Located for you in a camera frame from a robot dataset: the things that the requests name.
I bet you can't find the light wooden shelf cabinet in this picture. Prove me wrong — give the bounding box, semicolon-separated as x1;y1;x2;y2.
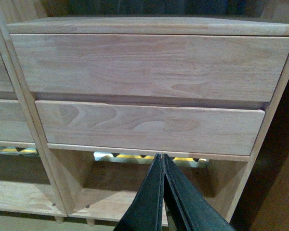
0;0;289;228

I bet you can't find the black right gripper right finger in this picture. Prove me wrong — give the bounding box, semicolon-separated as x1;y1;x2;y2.
162;154;234;231

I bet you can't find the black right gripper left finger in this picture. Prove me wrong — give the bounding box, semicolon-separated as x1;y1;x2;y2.
114;154;164;231

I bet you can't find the grey acoustic foam panel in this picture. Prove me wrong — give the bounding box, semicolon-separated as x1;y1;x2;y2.
93;152;208;162

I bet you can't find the upper wooden drawer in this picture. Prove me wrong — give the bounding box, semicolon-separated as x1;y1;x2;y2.
12;34;289;102

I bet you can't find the wooden drawer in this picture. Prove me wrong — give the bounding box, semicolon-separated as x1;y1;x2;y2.
12;34;289;102
36;101;265;155

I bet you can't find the neighbouring wooden shelf cabinet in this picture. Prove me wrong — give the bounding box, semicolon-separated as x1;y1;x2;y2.
0;4;68;223

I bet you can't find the lower wooden drawer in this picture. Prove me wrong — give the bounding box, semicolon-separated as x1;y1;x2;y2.
36;101;265;155

